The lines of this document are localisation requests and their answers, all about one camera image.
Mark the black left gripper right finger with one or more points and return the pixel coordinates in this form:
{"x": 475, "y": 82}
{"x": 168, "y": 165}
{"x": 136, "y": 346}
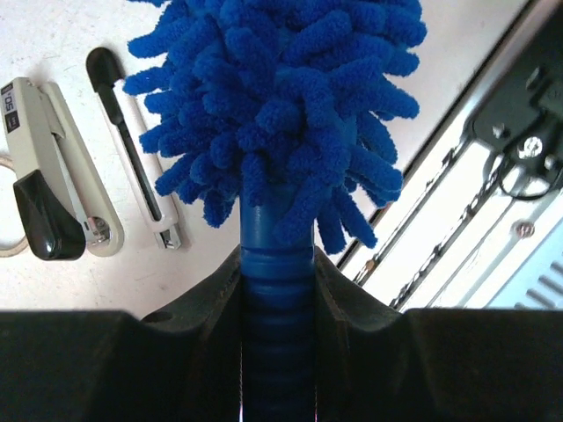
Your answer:
{"x": 377, "y": 364}

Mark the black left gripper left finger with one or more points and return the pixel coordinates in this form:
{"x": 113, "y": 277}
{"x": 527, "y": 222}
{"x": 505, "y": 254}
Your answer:
{"x": 178, "y": 363}

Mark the blue microfiber duster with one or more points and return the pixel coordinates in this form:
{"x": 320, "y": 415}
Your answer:
{"x": 280, "y": 108}

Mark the grey black stapler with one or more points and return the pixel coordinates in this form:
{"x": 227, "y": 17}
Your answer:
{"x": 62, "y": 202}

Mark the white black marker pen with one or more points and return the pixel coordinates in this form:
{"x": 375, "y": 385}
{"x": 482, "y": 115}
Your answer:
{"x": 126, "y": 125}

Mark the roll of masking tape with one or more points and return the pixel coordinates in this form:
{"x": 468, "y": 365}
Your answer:
{"x": 21, "y": 245}

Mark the metal rail with mounts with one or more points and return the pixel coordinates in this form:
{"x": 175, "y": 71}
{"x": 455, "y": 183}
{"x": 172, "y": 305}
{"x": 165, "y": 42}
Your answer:
{"x": 479, "y": 222}

